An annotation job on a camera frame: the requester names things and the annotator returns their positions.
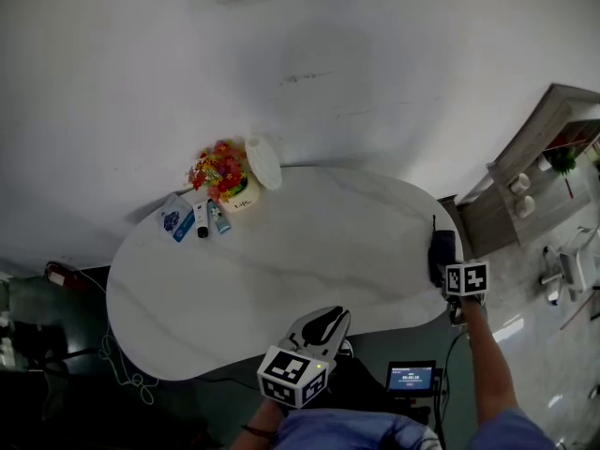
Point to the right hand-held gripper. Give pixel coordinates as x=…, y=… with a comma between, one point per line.
x=469, y=279

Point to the red fire extinguisher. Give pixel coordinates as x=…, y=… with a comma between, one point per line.
x=63, y=277

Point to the white swivel chair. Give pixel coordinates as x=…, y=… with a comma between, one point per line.
x=574, y=265

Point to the person's black trousers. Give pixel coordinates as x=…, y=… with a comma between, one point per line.
x=361, y=382

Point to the white ribbed vase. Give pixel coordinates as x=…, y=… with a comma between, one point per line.
x=265, y=164

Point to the person's right forearm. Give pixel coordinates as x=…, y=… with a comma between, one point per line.
x=487, y=359

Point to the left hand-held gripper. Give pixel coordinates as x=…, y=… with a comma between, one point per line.
x=286, y=368

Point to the light blue floral tube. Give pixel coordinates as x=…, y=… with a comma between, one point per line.
x=218, y=216

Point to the person's blue shirt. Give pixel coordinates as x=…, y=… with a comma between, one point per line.
x=351, y=431

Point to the white jar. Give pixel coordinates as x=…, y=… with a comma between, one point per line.
x=525, y=206
x=520, y=183

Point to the white tube with black cap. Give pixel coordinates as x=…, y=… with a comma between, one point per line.
x=200, y=216

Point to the black wristband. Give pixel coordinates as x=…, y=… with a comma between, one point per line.
x=258, y=430

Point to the grey wooden shelf unit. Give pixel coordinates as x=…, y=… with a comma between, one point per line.
x=520, y=157

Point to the white oval marble table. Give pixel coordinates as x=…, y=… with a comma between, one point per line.
x=304, y=260

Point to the green potted plant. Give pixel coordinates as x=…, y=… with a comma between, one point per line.
x=562, y=160

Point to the black white sneaker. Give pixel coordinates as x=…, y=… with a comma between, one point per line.
x=346, y=347

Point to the person's left forearm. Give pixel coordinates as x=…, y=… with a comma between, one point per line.
x=262, y=427

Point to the small black monitor screen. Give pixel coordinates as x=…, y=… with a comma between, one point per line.
x=410, y=378

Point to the colourful flowers in white pot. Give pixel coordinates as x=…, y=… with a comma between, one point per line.
x=225, y=176

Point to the blue face mask packet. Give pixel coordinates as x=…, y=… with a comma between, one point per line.
x=175, y=218

